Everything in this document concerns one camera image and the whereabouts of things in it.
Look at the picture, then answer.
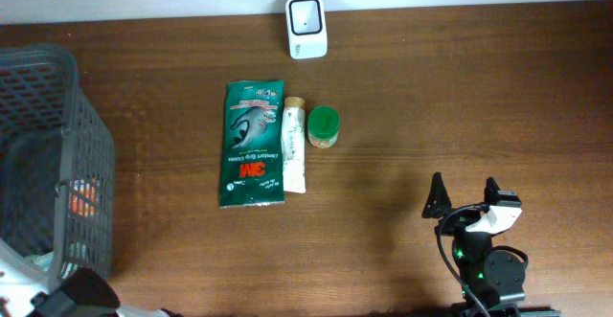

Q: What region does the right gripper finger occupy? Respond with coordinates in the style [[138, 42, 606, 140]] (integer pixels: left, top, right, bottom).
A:
[[421, 171, 452, 219], [484, 177, 500, 205]]

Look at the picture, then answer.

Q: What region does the green lid jar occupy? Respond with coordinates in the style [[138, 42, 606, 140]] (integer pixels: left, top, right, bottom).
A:
[[307, 106, 340, 148]]

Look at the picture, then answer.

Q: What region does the white cream tube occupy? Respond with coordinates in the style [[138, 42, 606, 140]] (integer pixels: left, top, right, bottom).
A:
[[281, 97, 306, 193]]

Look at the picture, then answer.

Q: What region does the green 3M gloves packet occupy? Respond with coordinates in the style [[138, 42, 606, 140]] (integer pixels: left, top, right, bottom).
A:
[[219, 80, 284, 208]]

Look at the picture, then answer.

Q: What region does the orange small box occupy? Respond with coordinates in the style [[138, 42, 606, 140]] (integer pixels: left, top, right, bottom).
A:
[[68, 178, 101, 217]]

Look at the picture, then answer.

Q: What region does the mint green wipes pack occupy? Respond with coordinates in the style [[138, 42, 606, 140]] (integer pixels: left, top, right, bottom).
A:
[[24, 252, 54, 271]]

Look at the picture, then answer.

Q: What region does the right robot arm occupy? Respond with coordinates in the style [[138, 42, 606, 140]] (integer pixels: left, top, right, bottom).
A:
[[421, 171, 561, 317]]

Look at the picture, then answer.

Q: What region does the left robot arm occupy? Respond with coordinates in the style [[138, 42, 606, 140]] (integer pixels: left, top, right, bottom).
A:
[[1, 242, 173, 317]]

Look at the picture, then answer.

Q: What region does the white barcode scanner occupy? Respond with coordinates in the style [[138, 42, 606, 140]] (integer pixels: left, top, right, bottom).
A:
[[285, 0, 328, 60]]

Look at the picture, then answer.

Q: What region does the grey plastic basket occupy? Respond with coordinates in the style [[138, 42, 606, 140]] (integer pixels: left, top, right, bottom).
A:
[[1, 44, 115, 280]]

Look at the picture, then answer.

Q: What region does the right black cable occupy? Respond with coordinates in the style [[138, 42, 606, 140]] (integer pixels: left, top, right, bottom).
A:
[[434, 203, 492, 317]]

